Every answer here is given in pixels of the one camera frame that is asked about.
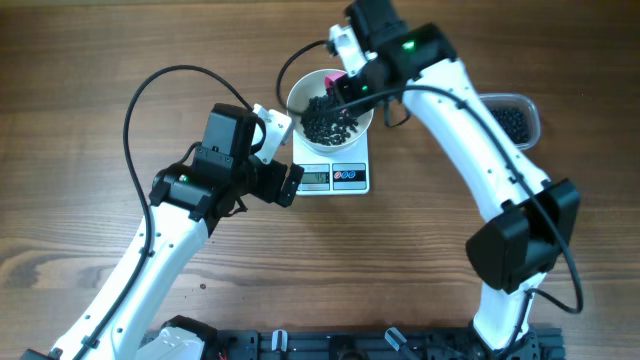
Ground black beans in container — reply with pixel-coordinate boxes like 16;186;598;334
490;107;530;144

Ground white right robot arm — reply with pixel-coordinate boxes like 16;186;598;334
329;1;580;357

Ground white digital kitchen scale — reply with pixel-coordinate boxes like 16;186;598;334
293;134;370;196

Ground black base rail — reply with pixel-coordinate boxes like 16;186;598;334
206;327;566;360

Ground black beans in bowl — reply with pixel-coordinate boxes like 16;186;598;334
301;93;359;146

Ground pink scoop with blue handle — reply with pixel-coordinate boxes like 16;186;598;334
324;72;349;92

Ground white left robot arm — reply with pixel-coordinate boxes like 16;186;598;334
45;104;302;359

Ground white round bowl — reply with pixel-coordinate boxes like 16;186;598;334
286;69;374;153

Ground clear plastic container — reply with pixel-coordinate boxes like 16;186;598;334
480;93;541;151

